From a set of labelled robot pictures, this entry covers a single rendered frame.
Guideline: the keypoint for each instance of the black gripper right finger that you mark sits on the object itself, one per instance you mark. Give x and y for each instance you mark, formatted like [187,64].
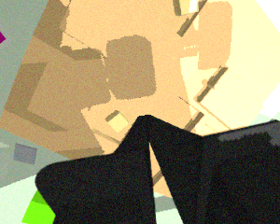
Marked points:
[186,159]

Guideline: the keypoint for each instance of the lime green block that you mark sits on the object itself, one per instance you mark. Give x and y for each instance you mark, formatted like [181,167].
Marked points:
[38,211]

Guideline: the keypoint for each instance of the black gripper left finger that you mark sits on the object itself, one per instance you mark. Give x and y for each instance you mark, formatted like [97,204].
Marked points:
[126,171]

